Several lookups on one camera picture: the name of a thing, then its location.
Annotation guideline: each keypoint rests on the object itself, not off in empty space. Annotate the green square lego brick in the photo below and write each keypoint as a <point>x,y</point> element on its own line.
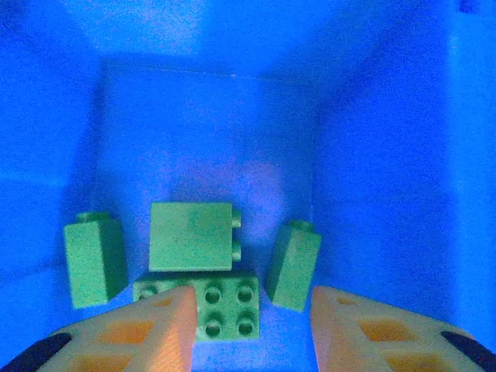
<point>95,259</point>
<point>190,236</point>
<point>294,267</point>

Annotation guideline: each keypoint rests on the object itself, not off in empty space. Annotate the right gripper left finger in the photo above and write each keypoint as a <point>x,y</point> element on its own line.
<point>116,341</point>

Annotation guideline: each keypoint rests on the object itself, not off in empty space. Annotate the blue three-compartment bin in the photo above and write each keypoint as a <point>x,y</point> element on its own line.
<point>248,116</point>

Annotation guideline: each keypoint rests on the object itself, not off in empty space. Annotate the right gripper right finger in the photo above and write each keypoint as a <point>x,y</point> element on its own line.
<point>387,341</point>

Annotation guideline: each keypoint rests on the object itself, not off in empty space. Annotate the green eight-stud lego brick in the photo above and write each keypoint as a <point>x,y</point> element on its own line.
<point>228,310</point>

